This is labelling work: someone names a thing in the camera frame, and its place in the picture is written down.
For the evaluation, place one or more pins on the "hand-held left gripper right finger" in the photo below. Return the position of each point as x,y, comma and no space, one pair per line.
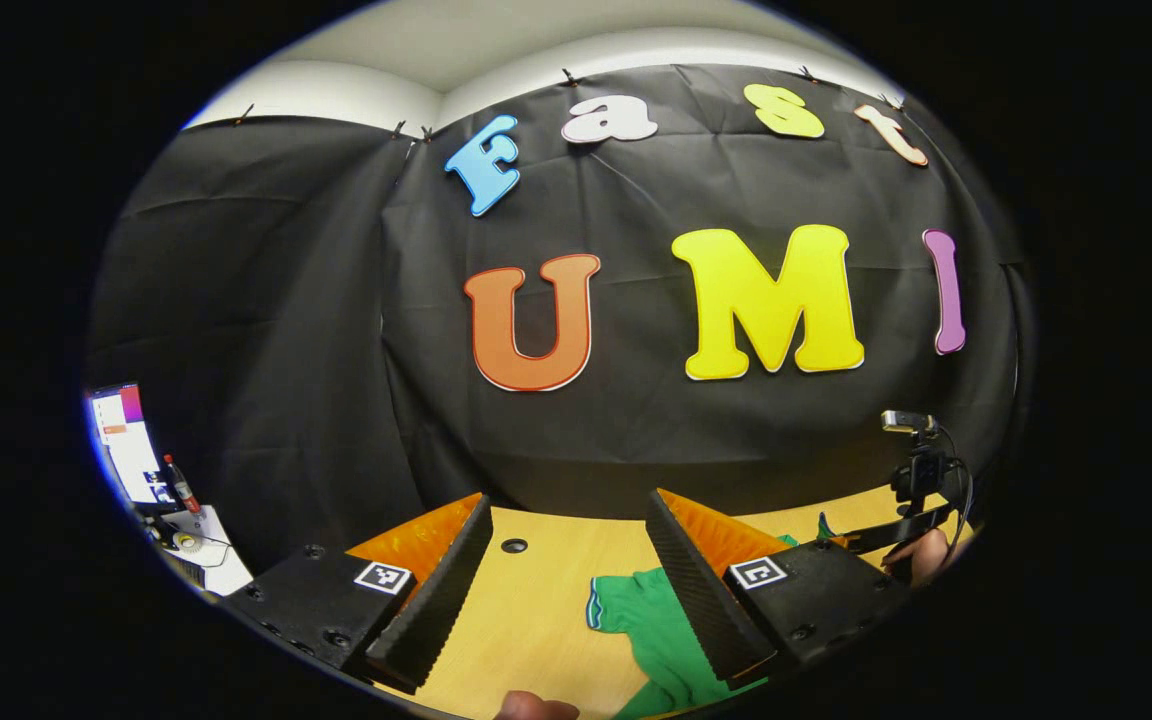
696,600

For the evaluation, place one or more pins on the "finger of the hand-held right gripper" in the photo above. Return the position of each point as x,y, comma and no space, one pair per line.
896,532

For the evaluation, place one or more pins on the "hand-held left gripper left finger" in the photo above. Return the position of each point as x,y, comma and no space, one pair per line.
441,600

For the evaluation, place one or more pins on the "green T-shirt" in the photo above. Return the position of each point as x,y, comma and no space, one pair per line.
646,630

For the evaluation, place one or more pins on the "black table grommet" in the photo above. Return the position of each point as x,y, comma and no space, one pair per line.
514,545

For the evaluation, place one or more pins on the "white side table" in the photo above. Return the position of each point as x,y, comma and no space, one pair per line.
221,570

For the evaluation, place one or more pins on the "pale tape roll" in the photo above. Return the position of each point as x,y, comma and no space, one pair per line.
179,541

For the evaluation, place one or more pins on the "black backdrop cloth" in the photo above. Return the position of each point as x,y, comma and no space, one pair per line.
336,300

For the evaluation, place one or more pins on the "computer monitor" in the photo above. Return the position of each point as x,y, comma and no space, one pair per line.
126,440

